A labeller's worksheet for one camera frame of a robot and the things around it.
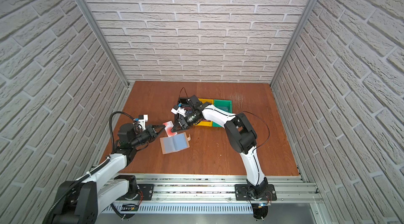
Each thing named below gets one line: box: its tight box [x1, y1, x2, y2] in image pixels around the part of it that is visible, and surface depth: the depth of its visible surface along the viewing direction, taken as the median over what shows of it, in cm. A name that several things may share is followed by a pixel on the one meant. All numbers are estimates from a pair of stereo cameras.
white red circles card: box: [162, 120, 178, 138], surface depth 83 cm
